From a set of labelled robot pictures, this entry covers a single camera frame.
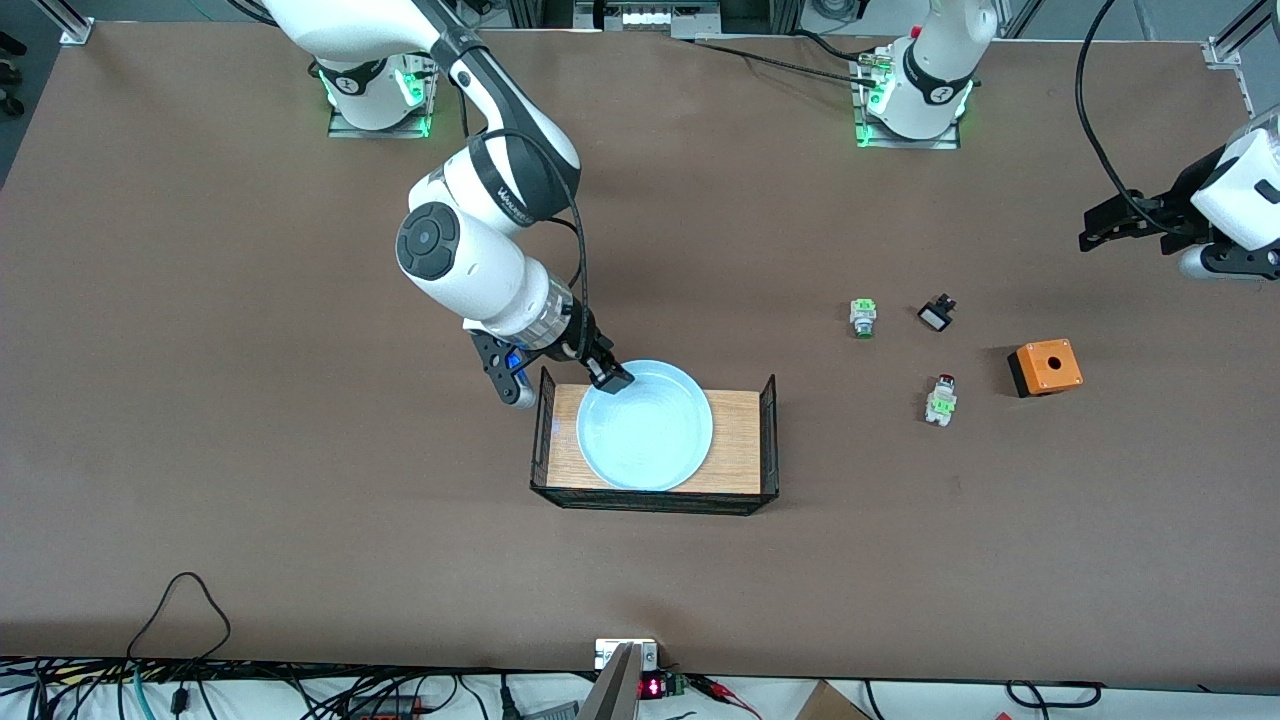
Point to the brown cardboard piece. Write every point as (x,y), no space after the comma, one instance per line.
(830,705)

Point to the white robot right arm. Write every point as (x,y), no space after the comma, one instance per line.
(470,270)

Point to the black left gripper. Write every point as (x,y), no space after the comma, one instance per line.
(1172,208)

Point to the red LED display module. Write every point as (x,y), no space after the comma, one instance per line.
(652,688)

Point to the white power strip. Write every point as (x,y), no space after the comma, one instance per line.
(650,17)

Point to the orange button box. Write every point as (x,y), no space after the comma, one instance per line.
(1050,367)

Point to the red push button switch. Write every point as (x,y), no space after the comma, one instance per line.
(940,403)

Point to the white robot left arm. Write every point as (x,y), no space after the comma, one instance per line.
(940,60)

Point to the light blue plate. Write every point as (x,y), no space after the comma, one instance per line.
(650,430)

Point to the green push button switch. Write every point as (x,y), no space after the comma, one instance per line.
(863,315)

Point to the black rectangular switch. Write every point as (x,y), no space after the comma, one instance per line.
(936,318)

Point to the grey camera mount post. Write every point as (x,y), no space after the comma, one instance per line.
(615,690)

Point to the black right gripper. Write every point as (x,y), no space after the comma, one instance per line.
(583,338)

